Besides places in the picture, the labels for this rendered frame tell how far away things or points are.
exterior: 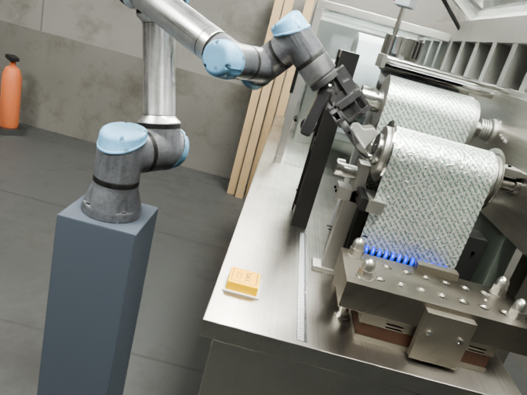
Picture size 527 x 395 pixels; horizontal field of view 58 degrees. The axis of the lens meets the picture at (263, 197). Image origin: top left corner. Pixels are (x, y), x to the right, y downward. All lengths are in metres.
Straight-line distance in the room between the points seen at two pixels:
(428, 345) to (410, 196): 0.32
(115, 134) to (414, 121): 0.76
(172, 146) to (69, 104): 3.66
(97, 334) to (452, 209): 0.96
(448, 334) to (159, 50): 0.95
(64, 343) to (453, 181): 1.08
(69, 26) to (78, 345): 3.77
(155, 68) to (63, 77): 3.63
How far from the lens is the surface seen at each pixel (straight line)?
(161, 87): 1.30
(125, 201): 1.25
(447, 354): 1.06
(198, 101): 4.51
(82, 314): 1.37
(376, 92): 1.35
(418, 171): 1.10
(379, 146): 1.10
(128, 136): 1.20
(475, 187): 1.15
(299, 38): 1.05
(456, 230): 1.17
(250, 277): 1.08
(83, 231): 1.25
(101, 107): 4.80
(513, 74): 1.55
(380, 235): 1.14
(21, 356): 2.22
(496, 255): 1.26
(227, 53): 0.96
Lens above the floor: 1.45
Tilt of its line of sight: 19 degrees down
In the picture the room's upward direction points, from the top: 15 degrees clockwise
